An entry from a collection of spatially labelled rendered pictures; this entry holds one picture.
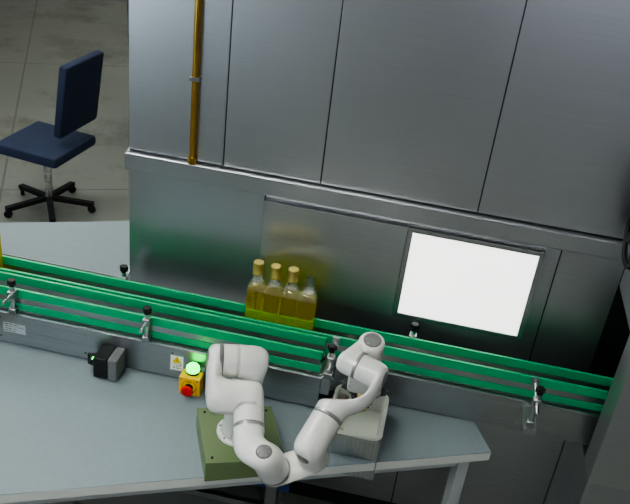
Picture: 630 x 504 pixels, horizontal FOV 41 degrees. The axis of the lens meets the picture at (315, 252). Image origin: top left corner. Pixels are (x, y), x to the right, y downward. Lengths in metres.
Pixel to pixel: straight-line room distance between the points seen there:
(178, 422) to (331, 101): 1.09
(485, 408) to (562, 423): 0.25
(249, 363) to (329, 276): 0.58
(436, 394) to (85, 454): 1.10
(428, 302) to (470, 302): 0.14
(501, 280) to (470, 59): 0.72
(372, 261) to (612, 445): 0.91
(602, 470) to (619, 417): 0.21
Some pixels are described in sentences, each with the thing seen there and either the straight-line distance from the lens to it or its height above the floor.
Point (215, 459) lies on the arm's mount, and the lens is 2.49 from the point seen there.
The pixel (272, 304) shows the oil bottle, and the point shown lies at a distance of 2.74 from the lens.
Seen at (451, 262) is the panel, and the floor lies 1.22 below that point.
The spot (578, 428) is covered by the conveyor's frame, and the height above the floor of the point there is 0.82.
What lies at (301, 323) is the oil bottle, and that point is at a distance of 2.75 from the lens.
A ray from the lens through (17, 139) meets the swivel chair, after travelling 5.24.
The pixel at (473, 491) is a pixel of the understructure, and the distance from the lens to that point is 3.37.
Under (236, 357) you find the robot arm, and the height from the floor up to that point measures 1.12.
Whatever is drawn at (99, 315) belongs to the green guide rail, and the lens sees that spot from 2.85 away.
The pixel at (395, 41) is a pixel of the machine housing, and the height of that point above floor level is 1.89.
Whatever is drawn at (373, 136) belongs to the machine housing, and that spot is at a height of 1.59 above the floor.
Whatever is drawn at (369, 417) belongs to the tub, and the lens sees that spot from 2.76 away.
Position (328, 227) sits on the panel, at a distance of 2.73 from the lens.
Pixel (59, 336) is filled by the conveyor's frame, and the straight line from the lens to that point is 2.94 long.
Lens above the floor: 2.57
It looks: 30 degrees down
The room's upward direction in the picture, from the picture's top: 7 degrees clockwise
